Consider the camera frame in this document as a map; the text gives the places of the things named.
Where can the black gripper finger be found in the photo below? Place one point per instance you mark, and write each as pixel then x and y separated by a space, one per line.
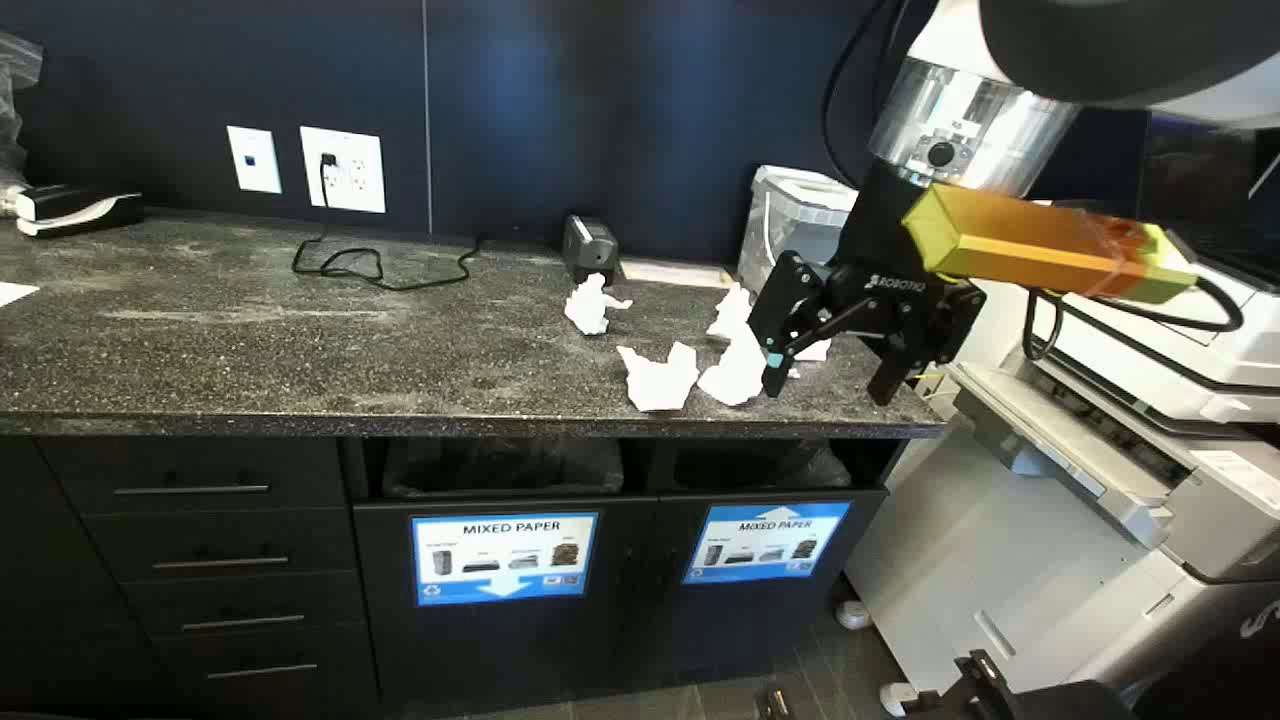
pixel 913 359
pixel 785 305

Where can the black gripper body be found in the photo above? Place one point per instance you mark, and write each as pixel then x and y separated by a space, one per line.
pixel 886 224

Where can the black bin with plastic liner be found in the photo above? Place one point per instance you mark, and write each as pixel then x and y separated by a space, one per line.
pixel 754 470
pixel 502 470

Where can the clear plastic bucket with lid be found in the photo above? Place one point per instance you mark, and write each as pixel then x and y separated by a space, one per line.
pixel 794 221

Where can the flat cream paper pad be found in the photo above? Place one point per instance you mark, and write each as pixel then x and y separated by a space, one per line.
pixel 672 273

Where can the small black desk device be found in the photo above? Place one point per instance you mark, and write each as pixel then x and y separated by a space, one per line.
pixel 589 251

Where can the white office printer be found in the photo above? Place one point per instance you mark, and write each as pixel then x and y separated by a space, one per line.
pixel 1067 533

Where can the mixed paper sign arrow up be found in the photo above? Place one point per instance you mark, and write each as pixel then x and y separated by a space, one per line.
pixel 765 543

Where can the dark monitor screen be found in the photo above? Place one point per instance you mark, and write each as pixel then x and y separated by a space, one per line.
pixel 1200 185

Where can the black stand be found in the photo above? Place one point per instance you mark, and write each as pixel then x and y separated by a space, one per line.
pixel 985 686

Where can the mixed paper sign arrow down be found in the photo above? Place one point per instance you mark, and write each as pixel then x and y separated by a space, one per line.
pixel 507 561

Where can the black cabinet drawer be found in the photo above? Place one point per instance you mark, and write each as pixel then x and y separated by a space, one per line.
pixel 264 686
pixel 214 543
pixel 185 470
pixel 243 602

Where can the black device with white paper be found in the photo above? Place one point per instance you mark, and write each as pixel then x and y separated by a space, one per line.
pixel 82 201

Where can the white paper slip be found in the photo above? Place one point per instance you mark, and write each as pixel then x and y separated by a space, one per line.
pixel 15 295

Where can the clear plastic bag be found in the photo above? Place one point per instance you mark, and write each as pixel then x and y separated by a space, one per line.
pixel 15 107

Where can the white wall outlet plate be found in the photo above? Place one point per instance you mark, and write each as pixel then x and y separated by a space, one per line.
pixel 355 175

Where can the white wall switch plate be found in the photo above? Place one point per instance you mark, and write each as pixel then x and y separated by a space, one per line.
pixel 254 161

